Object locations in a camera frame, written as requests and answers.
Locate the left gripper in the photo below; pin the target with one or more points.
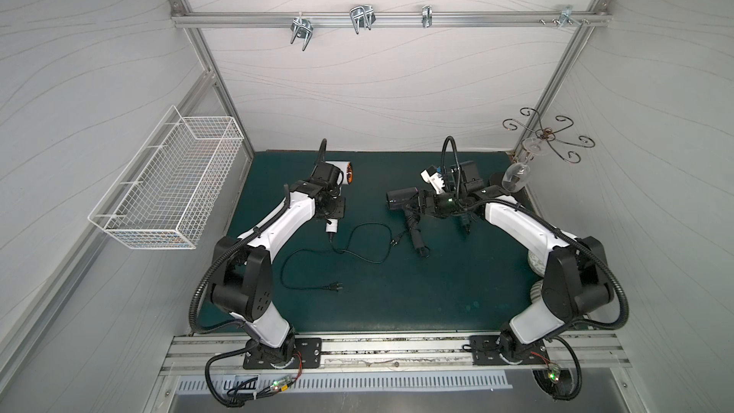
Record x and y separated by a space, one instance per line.
334 206

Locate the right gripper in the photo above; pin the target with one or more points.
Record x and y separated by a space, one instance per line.
424 203

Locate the grey hair dryer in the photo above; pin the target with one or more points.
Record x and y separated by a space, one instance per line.
408 201

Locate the white hair dryer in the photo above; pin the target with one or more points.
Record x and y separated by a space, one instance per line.
346 177

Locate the green hair dryer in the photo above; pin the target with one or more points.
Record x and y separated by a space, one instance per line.
465 223

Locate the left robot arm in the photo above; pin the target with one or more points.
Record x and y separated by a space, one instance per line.
237 288

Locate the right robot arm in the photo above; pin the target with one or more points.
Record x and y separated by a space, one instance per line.
578 287

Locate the green table mat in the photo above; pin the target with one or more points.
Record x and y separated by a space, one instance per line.
370 278

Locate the black ornate jewelry stand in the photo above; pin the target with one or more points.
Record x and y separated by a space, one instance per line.
541 140

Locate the metal hook clamp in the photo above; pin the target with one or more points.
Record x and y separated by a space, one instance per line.
301 28
566 18
427 16
362 17

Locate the white wire basket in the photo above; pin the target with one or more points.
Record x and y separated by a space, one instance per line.
164 196

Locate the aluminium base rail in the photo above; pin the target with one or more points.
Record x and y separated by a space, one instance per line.
382 352

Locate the white slotted cable duct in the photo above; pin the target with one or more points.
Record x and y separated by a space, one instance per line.
311 383

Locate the aluminium top rail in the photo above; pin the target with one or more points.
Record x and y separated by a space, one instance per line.
384 19

